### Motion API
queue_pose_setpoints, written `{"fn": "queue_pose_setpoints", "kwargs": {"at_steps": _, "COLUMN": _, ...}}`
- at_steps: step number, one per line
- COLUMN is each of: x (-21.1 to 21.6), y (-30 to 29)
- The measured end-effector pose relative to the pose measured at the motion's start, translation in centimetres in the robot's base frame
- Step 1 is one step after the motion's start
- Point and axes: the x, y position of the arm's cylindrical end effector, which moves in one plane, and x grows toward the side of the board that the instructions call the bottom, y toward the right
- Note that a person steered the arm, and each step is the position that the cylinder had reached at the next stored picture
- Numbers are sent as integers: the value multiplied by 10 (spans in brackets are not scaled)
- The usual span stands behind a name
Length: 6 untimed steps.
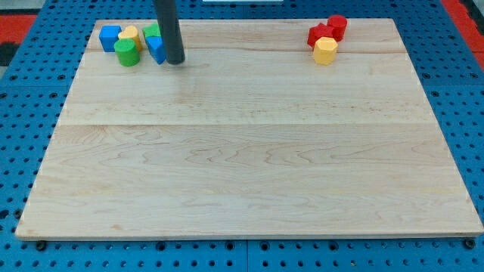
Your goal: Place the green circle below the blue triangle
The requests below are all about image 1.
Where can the green cylinder block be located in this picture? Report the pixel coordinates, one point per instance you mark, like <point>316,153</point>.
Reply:
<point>127,52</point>

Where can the blue triangle block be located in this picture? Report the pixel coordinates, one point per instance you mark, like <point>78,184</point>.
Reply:
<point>156,49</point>

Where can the wooden board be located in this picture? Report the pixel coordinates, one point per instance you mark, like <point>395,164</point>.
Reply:
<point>250,139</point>

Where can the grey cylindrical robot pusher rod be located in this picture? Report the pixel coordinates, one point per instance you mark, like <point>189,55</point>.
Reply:
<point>167,18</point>

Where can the yellow hexagon block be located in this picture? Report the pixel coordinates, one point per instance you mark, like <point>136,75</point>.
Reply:
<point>325,50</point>

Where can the red star block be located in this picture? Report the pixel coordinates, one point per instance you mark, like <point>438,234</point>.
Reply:
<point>319,31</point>

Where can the green star block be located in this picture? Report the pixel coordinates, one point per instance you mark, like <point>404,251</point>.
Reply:
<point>152,30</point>

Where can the red cylinder block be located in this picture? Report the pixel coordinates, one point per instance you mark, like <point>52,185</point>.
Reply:
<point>339,24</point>

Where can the yellow heart block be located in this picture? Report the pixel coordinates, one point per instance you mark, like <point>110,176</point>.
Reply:
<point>131,32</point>

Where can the blue cube block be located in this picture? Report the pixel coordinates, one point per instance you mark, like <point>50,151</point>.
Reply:
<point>108,36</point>

